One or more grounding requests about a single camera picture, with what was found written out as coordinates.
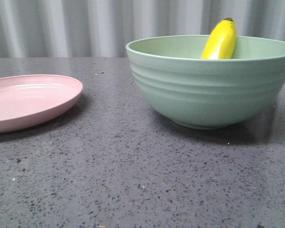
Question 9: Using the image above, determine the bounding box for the pink plate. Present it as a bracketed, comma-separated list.
[0, 75, 83, 133]

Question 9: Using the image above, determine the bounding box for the green ribbed bowl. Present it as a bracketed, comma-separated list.
[126, 35, 285, 129]

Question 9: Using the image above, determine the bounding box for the yellow banana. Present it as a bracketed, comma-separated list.
[201, 18, 237, 59]

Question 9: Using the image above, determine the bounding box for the grey white curtain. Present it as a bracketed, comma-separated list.
[0, 0, 285, 57]

